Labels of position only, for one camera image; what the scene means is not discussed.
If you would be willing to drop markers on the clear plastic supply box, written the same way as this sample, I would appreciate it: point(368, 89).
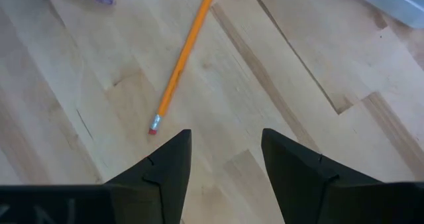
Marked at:
point(391, 0)

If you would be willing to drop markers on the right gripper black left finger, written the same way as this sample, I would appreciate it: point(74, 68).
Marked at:
point(162, 184)

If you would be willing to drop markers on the orange pencil with eraser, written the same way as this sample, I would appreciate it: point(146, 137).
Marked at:
point(185, 51)

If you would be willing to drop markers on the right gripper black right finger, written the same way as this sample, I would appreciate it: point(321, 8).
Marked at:
point(304, 184)

